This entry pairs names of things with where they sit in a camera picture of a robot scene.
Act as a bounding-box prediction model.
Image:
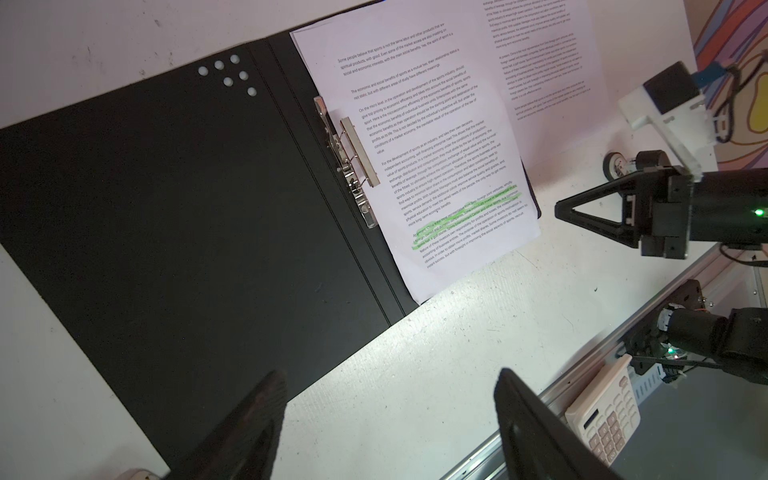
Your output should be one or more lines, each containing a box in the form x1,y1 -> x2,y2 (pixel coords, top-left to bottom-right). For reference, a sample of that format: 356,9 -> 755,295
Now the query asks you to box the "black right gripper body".
622,167 -> 694,260

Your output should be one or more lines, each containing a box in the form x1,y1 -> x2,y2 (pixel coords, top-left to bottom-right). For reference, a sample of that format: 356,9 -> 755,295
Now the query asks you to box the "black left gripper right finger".
494,368 -> 618,480

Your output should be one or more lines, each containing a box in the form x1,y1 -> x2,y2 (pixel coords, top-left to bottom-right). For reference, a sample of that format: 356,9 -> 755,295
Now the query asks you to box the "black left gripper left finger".
166,370 -> 288,480

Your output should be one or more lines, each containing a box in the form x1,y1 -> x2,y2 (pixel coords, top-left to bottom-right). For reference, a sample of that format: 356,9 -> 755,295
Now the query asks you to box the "printed paper sheet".
478,0 -> 612,168
292,1 -> 540,303

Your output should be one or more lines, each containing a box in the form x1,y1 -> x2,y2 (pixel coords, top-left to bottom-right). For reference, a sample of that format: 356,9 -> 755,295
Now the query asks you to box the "blue folder with black inside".
1,32 -> 416,468

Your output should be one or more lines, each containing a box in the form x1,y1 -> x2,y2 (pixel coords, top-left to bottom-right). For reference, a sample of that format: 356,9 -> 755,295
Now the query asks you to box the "pink white calculator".
565,354 -> 641,466

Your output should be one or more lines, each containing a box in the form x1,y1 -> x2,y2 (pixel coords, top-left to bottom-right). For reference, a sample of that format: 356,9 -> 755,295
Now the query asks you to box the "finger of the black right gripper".
554,174 -> 639,248

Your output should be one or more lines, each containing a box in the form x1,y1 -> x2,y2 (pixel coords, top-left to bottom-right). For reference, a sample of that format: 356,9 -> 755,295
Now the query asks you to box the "light blue stapler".
115,468 -> 161,480

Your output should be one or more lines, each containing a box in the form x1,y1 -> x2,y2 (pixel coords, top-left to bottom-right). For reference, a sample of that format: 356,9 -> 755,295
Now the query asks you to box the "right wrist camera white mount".
618,61 -> 732,182

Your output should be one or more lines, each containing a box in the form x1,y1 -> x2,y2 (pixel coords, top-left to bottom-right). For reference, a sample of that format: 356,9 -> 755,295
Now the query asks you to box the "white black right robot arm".
554,166 -> 767,260

